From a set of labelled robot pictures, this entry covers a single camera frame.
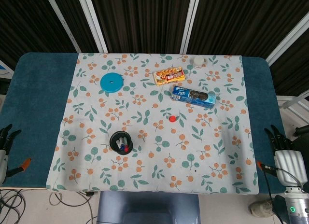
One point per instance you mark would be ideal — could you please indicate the white shoe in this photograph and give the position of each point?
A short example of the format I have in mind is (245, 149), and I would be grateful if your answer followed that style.
(262, 208)

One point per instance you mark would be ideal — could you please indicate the blue round disc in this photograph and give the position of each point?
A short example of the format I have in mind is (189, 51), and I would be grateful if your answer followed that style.
(111, 82)

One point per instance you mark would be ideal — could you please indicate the small white jar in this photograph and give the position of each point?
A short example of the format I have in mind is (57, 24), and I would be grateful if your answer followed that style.
(199, 62)

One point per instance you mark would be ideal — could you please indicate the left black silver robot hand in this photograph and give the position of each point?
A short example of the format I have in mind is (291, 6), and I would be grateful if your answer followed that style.
(3, 161)

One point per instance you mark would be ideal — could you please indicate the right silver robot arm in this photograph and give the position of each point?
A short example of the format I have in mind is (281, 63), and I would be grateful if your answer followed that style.
(298, 204)

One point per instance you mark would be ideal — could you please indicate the yellow snack box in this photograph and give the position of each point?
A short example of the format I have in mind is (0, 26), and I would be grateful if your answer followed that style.
(169, 76)

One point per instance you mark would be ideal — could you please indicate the red bottle cap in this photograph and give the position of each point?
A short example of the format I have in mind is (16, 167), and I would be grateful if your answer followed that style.
(172, 119)

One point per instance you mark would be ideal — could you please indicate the white metal frame post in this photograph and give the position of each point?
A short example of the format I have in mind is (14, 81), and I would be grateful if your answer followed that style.
(289, 39)
(93, 22)
(63, 22)
(190, 22)

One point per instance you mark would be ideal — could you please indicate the blue cookie box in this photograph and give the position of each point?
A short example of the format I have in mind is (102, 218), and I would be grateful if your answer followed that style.
(193, 96)

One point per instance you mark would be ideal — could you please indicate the black mesh pen holder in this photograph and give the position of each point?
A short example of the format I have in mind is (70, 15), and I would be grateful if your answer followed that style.
(116, 150)

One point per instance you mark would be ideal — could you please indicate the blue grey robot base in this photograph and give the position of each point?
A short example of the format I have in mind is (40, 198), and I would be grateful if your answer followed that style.
(148, 207)

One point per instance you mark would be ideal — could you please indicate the floral print tablecloth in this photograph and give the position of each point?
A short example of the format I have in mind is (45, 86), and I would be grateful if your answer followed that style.
(154, 142)

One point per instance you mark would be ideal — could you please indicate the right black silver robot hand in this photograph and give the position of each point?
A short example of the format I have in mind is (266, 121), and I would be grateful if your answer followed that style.
(288, 166)

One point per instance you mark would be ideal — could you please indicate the teal felt table cover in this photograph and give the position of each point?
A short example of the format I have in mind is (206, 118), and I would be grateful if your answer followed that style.
(33, 101)

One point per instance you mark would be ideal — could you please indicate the red marker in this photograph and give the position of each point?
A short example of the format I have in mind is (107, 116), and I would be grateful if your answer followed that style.
(126, 148)

